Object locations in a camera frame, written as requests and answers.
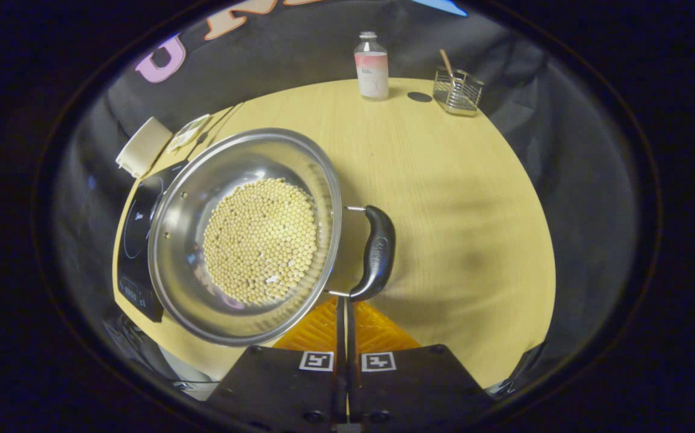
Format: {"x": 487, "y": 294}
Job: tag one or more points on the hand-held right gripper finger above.
{"x": 340, "y": 367}
{"x": 352, "y": 367}

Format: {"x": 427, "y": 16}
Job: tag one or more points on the stainless steel pot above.
{"x": 185, "y": 240}

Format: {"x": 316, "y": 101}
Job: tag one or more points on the black induction cooktop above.
{"x": 136, "y": 240}

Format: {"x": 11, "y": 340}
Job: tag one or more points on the pile of yellow soybeans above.
{"x": 260, "y": 240}

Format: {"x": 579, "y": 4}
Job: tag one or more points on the small black disc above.
{"x": 419, "y": 97}

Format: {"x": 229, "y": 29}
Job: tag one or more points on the white divided spice dish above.
{"x": 188, "y": 132}

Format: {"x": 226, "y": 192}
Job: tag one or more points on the clear bottle with pink label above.
{"x": 372, "y": 75}

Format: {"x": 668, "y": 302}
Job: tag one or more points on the wooden stick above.
{"x": 447, "y": 63}

